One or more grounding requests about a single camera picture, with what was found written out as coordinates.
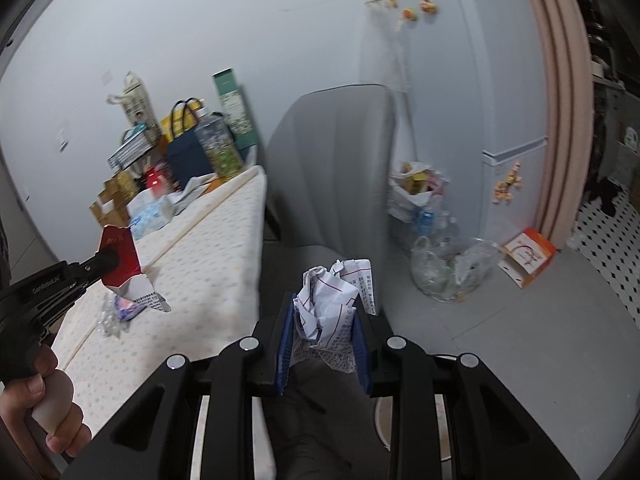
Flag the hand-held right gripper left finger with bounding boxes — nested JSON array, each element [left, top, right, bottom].
[[62, 291, 298, 480]]

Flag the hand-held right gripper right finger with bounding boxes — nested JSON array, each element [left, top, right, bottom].
[[351, 304, 583, 480]]

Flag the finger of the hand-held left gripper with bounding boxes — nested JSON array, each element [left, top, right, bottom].
[[75, 251, 122, 289]]

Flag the red and white carton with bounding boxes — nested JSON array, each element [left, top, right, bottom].
[[96, 225, 172, 313]]

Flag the printed paper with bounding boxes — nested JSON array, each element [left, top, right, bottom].
[[292, 258, 378, 376]]

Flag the white trash bin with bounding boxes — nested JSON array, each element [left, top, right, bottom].
[[372, 392, 457, 463]]

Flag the person's left hand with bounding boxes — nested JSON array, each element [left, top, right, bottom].
[[0, 345, 94, 461]]

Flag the open brown cardboard box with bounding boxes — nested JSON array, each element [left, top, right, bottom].
[[90, 199, 132, 229]]

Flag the purple wrapper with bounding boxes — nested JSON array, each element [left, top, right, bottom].
[[114, 294, 147, 322]]

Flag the clear plastic wrapper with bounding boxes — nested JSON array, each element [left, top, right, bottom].
[[96, 294, 132, 337]]

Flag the blue tissue pack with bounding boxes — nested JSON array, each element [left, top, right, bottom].
[[127, 187, 176, 241]]

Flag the grey cabinet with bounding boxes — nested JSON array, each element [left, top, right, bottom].
[[0, 155, 56, 271]]

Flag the gold patterned box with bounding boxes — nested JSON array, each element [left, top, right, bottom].
[[102, 170, 142, 207]]

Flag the dotted cream tablecloth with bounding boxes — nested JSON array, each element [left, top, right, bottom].
[[50, 164, 269, 441]]

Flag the white papers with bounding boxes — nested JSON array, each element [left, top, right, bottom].
[[172, 172, 221, 211]]

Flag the clear plastic bag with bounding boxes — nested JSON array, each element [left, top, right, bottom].
[[410, 235, 503, 303]]

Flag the navy tote bag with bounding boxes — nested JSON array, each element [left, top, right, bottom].
[[166, 99, 216, 186]]

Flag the bundle of clear plastic bottles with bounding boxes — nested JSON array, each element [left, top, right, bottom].
[[395, 200, 463, 256]]

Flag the yellow box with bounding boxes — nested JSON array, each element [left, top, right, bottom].
[[159, 105, 206, 141]]

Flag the clear glass jar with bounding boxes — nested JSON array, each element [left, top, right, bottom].
[[194, 112, 245, 181]]

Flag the white bag of rubbish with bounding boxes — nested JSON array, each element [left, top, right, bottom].
[[387, 160, 451, 223]]

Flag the grey chair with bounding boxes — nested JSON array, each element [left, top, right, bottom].
[[262, 82, 401, 480]]

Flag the orange and white box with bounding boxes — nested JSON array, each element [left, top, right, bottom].
[[500, 227, 558, 290]]

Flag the tall green box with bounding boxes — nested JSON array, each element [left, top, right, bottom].
[[212, 67, 261, 151]]

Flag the cluster of wooden fridge magnets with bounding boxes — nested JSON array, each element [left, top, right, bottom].
[[492, 160, 526, 206]]

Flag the white pegboard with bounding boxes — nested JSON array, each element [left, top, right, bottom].
[[565, 192, 640, 313]]

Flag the black cloth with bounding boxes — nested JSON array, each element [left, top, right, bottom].
[[585, 176, 625, 217]]

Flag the white refrigerator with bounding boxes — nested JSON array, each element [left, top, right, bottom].
[[356, 0, 551, 261]]

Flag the white mesh bag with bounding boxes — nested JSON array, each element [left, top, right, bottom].
[[359, 0, 418, 96]]

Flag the black wire basket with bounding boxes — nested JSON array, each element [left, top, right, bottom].
[[107, 127, 163, 173]]

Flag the beige tall carton with handle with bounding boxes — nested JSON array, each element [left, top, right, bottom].
[[106, 72, 162, 133]]

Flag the pink door frame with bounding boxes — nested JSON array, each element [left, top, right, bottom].
[[517, 0, 593, 253]]

